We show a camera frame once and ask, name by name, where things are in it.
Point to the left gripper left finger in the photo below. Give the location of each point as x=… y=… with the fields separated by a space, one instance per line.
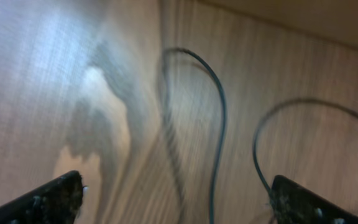
x=57 y=201

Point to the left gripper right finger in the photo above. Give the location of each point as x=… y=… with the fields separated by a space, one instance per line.
x=294 y=204

